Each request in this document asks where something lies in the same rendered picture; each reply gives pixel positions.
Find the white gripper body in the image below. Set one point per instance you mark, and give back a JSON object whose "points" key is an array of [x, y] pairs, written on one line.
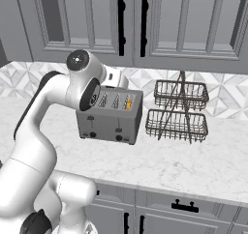
{"points": [[123, 81]]}

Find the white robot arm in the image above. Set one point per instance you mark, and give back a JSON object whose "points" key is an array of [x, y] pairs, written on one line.
{"points": [[35, 154]]}

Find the orange bread slice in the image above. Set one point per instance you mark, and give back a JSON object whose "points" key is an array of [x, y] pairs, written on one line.
{"points": [[129, 103]]}

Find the grey metal toaster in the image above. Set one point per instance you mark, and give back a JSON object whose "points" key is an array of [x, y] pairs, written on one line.
{"points": [[109, 120]]}

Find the black toaster lever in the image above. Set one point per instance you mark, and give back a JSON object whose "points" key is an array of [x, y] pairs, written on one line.
{"points": [[118, 130], [90, 117]]}

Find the black toaster knob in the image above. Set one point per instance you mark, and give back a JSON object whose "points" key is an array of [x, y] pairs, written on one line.
{"points": [[93, 134], [119, 137]]}

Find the grey drawer front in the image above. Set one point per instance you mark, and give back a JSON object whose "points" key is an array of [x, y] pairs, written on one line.
{"points": [[116, 194], [206, 203]]}

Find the grey base cupboard door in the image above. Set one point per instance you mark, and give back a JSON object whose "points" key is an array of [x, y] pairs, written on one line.
{"points": [[184, 225], [106, 220]]}

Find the grey wall cupboard door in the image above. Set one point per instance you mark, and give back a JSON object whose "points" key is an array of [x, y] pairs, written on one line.
{"points": [[77, 18], [193, 22], [14, 22]]}

